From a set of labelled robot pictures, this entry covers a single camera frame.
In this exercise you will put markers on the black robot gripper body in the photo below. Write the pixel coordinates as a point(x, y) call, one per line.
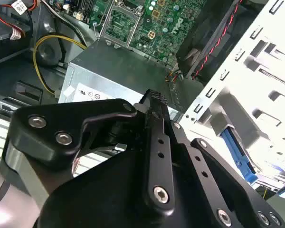
point(97, 197)

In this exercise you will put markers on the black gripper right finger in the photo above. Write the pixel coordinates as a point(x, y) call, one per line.
point(228, 185)

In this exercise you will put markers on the hard disk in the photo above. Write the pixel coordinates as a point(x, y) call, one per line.
point(237, 152)

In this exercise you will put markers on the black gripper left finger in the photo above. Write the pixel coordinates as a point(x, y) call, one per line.
point(45, 142)

